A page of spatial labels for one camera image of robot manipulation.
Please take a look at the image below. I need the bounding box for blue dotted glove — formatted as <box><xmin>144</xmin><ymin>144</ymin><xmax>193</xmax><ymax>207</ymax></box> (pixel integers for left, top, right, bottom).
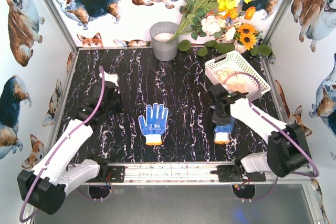
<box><xmin>214</xmin><ymin>117</ymin><xmax>235</xmax><ymax>145</ymax></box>
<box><xmin>138</xmin><ymin>103</ymin><xmax>169</xmax><ymax>146</ymax></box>

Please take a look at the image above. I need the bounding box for cream rubber glove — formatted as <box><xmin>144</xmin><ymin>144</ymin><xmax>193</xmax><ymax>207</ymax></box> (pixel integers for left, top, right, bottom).
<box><xmin>212</xmin><ymin>68</ymin><xmax>261</xmax><ymax>94</ymax></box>

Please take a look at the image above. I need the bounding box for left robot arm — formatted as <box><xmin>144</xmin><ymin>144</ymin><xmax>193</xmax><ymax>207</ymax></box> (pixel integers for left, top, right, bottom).
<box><xmin>17</xmin><ymin>81</ymin><xmax>131</xmax><ymax>215</ymax></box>

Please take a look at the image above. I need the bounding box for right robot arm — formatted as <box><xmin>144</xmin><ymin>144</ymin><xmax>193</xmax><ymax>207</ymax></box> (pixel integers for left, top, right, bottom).
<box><xmin>209</xmin><ymin>84</ymin><xmax>318</xmax><ymax>178</ymax></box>

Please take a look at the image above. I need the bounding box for white plastic storage basket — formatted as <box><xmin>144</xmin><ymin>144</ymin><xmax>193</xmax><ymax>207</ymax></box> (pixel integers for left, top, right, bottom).
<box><xmin>205</xmin><ymin>50</ymin><xmax>271</xmax><ymax>101</ymax></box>

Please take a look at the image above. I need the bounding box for grey metal bucket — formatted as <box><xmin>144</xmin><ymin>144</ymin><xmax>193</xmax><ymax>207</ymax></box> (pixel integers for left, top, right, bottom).
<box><xmin>150</xmin><ymin>22</ymin><xmax>179</xmax><ymax>61</ymax></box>

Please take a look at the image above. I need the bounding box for artificial flower bouquet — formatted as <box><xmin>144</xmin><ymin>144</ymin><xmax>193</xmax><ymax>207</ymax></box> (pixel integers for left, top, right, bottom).
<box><xmin>169</xmin><ymin>0</ymin><xmax>280</xmax><ymax>56</ymax></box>

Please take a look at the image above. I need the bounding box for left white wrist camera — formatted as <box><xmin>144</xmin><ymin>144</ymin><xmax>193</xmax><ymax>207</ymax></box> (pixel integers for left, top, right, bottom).
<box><xmin>99</xmin><ymin>71</ymin><xmax>120</xmax><ymax>87</ymax></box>

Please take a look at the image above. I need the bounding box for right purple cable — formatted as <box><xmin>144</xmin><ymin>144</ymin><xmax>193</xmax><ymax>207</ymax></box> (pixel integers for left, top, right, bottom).
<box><xmin>225</xmin><ymin>71</ymin><xmax>320</xmax><ymax>177</ymax></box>

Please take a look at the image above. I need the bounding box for purple cable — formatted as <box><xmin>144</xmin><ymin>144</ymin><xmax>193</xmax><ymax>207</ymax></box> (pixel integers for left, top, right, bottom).
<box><xmin>18</xmin><ymin>66</ymin><xmax>106</xmax><ymax>223</ymax></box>
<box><xmin>225</xmin><ymin>71</ymin><xmax>320</xmax><ymax>177</ymax></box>

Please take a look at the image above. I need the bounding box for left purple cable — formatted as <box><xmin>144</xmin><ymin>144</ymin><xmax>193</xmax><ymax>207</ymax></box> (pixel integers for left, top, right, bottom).
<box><xmin>18</xmin><ymin>66</ymin><xmax>106</xmax><ymax>223</ymax></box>

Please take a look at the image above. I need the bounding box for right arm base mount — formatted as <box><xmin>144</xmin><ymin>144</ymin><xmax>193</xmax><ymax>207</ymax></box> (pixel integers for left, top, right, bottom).
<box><xmin>210</xmin><ymin>165</ymin><xmax>266</xmax><ymax>182</ymax></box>

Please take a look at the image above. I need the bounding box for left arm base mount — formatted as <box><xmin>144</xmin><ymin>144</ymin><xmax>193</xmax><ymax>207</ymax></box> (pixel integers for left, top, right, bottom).
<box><xmin>86</xmin><ymin>165</ymin><xmax>125</xmax><ymax>183</ymax></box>

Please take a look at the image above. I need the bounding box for aluminium front rail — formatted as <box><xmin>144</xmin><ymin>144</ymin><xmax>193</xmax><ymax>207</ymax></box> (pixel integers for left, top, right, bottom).
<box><xmin>30</xmin><ymin>162</ymin><xmax>313</xmax><ymax>186</ymax></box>

